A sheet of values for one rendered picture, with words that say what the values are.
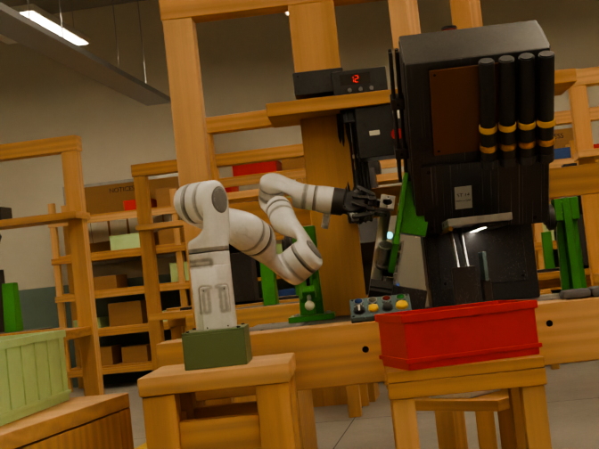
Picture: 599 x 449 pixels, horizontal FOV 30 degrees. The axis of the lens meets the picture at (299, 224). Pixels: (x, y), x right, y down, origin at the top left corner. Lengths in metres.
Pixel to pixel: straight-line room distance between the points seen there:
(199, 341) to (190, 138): 1.09
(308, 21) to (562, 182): 0.91
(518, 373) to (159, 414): 0.77
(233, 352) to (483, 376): 0.54
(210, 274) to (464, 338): 0.57
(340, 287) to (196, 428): 1.06
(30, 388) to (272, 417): 0.55
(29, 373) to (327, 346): 0.71
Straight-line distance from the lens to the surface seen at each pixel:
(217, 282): 2.45
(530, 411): 2.46
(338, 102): 3.23
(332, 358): 2.72
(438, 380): 2.42
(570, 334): 2.76
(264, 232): 2.62
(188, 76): 3.41
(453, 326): 2.44
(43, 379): 2.61
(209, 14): 3.44
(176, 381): 2.35
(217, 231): 2.45
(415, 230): 2.96
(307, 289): 3.10
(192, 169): 3.37
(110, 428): 2.66
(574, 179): 3.48
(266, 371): 2.33
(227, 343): 2.42
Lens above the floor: 1.02
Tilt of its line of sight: 3 degrees up
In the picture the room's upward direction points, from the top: 6 degrees counter-clockwise
